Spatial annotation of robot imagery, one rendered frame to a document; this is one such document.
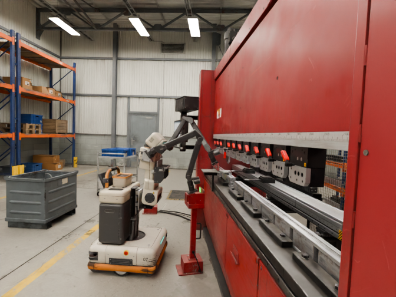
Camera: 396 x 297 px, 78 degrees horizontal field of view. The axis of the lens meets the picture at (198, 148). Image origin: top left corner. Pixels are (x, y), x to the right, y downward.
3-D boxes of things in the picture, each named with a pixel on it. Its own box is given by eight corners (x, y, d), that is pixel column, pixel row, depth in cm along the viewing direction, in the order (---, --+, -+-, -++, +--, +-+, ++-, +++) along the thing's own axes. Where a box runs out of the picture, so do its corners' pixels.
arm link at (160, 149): (197, 126, 234) (198, 127, 224) (203, 139, 237) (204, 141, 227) (155, 145, 237) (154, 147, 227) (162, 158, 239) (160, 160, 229)
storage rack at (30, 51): (50, 165, 934) (50, 62, 913) (75, 167, 928) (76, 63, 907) (-17, 178, 665) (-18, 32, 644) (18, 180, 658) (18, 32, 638)
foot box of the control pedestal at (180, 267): (175, 265, 256) (175, 254, 255) (198, 263, 262) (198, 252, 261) (178, 276, 236) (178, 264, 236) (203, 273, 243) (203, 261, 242)
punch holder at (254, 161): (249, 164, 175) (250, 141, 174) (260, 165, 176) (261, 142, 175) (256, 167, 160) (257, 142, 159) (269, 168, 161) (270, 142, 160)
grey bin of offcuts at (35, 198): (43, 210, 414) (44, 168, 410) (78, 212, 410) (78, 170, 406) (3, 228, 334) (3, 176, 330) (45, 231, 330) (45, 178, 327)
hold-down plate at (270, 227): (258, 223, 141) (258, 218, 140) (267, 223, 141) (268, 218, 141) (281, 247, 111) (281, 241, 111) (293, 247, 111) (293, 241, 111)
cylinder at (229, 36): (220, 67, 328) (222, 32, 326) (238, 68, 331) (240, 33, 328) (225, 59, 295) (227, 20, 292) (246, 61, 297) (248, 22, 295)
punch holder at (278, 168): (271, 173, 135) (273, 144, 134) (286, 174, 136) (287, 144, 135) (283, 178, 120) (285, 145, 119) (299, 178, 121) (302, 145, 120)
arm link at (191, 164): (197, 135, 236) (197, 136, 225) (203, 137, 236) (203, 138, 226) (184, 175, 243) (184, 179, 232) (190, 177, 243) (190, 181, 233)
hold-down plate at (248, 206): (240, 204, 180) (240, 200, 180) (247, 204, 181) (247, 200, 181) (253, 217, 151) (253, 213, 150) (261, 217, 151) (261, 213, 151)
